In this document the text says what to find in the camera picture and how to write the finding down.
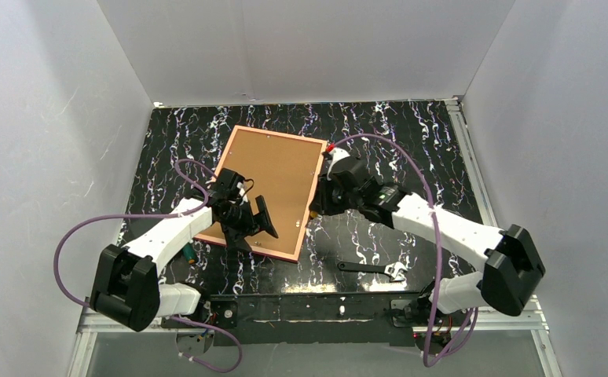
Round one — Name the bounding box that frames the aluminium side rail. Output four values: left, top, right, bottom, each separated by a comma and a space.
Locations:
444, 98, 549, 331

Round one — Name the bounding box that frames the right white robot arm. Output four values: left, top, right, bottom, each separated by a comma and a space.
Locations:
309, 146, 546, 317

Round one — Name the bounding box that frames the pink photo frame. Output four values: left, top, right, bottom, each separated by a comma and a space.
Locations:
216, 125, 328, 262

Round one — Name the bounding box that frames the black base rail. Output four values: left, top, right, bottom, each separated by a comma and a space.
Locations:
207, 291, 430, 346

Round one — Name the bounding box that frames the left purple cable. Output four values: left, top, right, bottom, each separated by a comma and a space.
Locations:
53, 158, 244, 374

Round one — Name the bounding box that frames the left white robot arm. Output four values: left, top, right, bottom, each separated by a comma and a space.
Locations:
89, 168, 278, 331

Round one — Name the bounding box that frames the black adjustable wrench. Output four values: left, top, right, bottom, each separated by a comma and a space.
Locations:
337, 262, 408, 283

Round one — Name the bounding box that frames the green handled screwdriver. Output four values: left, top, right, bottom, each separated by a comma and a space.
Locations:
181, 243, 197, 265

